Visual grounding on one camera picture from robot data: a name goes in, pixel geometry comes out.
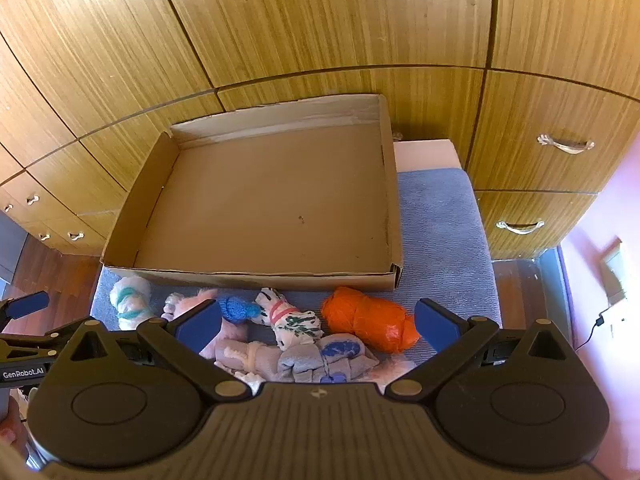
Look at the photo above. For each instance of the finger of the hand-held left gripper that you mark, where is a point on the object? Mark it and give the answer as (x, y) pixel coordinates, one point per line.
(30, 342)
(27, 305)

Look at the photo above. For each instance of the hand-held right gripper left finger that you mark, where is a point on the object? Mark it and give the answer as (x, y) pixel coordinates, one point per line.
(200, 327)

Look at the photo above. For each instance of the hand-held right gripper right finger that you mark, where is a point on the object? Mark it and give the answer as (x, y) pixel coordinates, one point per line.
(437, 325)

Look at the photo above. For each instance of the pink fluffy bundle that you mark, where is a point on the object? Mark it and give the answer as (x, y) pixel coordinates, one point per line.
(192, 302)

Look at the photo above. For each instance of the blue sock bundle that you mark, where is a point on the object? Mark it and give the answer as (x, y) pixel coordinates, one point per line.
(237, 308)

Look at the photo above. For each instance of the beige pink bundle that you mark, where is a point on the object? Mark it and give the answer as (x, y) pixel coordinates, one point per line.
(240, 352)

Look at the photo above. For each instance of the orange plastic bundle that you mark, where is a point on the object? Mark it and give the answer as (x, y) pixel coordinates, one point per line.
(365, 322)

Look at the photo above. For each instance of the white bundle with teal band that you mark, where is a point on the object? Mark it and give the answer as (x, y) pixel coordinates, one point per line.
(131, 300)

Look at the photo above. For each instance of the white patterned bundle red band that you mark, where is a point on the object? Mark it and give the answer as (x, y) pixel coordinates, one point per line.
(290, 322)

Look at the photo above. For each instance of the grey bundle with blue print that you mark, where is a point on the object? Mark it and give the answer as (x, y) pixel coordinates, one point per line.
(320, 360)

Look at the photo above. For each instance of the cardboard box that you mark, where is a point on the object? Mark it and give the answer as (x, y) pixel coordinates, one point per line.
(260, 210)

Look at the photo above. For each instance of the person's left hand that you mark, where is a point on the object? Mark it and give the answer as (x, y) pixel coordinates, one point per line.
(9, 432)

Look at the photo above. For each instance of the dark grey furniture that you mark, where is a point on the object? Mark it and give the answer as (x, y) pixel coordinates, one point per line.
(10, 250)

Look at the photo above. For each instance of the blue towel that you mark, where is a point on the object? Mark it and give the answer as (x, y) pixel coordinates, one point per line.
(440, 240)

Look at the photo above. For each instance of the black charger plug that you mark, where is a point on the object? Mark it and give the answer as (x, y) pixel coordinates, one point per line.
(602, 320)

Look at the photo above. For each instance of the wooden wardrobe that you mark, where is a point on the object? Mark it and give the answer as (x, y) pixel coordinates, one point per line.
(300, 20)

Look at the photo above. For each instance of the beige wall socket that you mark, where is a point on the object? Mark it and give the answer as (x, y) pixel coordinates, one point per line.
(614, 272)

